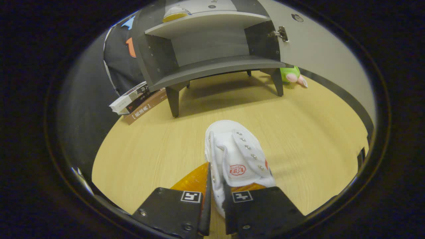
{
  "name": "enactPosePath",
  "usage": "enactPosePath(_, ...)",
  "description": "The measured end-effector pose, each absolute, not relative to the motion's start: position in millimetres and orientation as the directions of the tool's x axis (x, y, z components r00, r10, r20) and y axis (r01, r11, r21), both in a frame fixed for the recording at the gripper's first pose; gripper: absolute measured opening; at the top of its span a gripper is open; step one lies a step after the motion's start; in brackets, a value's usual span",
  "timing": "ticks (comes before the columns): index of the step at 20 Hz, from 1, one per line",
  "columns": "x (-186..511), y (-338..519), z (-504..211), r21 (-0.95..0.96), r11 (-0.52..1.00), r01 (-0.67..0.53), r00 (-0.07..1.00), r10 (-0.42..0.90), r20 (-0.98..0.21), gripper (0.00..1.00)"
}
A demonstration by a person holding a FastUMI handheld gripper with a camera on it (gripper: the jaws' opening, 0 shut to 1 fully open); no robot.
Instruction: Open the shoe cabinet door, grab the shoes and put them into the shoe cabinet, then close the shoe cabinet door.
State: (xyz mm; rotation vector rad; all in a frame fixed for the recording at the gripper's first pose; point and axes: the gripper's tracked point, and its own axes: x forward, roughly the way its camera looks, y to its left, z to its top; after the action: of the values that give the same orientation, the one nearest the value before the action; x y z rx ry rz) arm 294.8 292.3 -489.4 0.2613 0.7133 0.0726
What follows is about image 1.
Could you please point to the black book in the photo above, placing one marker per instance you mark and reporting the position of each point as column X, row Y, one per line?
column 137, row 101

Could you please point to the white canvas shoe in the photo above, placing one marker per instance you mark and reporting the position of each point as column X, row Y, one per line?
column 174, row 14
column 232, row 149

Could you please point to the black backdrop cloth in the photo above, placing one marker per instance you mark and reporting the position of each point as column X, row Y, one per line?
column 119, row 59

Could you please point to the green and pink plush toy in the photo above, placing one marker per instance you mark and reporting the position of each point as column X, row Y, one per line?
column 289, row 73

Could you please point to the brown book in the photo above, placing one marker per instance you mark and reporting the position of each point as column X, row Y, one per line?
column 146, row 108

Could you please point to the grey shoe cabinet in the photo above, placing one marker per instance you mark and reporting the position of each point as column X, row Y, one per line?
column 206, row 39

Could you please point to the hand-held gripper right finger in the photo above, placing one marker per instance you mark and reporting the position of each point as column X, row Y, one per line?
column 262, row 209

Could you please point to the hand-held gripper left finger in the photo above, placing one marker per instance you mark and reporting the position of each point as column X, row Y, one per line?
column 206, row 205

